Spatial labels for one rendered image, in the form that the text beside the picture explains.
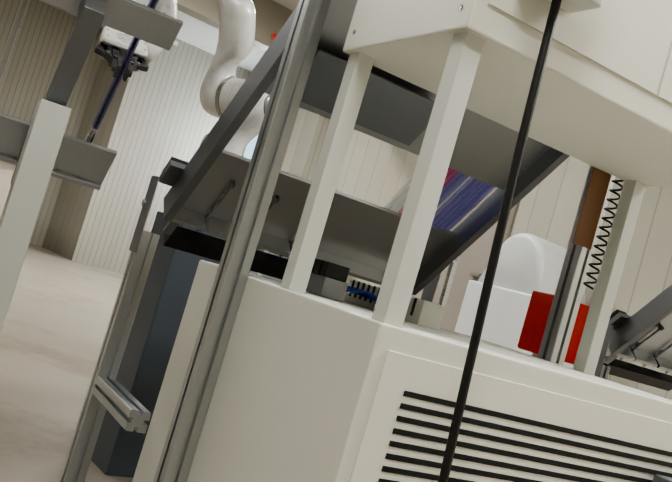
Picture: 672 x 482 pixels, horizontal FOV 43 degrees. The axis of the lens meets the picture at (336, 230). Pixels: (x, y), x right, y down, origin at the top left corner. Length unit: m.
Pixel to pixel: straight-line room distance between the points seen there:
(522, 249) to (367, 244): 3.97
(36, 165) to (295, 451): 0.85
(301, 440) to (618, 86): 0.65
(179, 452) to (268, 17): 6.88
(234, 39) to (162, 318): 0.77
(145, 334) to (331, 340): 1.23
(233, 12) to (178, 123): 8.56
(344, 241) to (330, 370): 0.96
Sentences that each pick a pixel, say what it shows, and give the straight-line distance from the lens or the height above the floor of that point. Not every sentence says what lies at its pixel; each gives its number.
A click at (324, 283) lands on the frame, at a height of 0.64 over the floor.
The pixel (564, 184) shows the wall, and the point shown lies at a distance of 6.90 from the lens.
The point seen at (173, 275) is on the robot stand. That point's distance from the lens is 2.28.
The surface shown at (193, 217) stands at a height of 0.70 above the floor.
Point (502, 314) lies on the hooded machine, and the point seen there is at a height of 0.76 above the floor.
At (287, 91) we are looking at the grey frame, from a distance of 1.41.
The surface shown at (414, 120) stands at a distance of 1.73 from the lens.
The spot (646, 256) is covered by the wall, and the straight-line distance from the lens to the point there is 6.30.
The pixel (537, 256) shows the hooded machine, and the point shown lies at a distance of 5.88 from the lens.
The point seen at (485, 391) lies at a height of 0.57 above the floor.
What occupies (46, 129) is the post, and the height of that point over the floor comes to 0.78.
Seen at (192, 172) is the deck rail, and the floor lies 0.78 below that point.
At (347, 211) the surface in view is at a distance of 1.95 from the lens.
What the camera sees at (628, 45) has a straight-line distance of 1.27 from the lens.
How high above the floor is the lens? 0.65
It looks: 3 degrees up
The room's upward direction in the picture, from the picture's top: 16 degrees clockwise
